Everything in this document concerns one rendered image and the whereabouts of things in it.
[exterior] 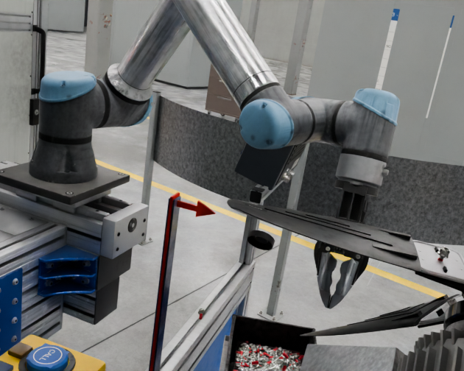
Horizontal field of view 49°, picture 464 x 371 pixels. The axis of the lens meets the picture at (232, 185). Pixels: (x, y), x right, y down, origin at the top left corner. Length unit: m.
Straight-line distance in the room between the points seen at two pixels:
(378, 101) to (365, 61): 6.13
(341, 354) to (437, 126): 6.08
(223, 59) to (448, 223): 2.01
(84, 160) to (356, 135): 0.63
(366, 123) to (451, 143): 5.89
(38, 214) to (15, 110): 1.46
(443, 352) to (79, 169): 0.87
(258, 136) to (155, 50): 0.45
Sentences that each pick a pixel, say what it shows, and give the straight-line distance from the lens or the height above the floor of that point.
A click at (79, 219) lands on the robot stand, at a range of 1.18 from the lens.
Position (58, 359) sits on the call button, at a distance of 0.58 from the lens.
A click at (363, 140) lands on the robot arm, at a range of 0.84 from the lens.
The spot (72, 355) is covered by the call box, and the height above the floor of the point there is 1.07.
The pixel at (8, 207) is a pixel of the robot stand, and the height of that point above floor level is 0.95.
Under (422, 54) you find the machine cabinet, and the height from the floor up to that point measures 1.38.
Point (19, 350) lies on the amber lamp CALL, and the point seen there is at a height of 1.08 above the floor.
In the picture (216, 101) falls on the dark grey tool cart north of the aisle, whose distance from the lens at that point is 7.66.
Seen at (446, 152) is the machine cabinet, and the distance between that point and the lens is 6.75.
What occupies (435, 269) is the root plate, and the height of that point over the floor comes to 1.20.
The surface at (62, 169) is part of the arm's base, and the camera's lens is 1.20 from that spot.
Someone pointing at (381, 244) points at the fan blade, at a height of 1.21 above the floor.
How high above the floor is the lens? 1.43
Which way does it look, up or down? 18 degrees down
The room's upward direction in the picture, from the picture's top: 9 degrees clockwise
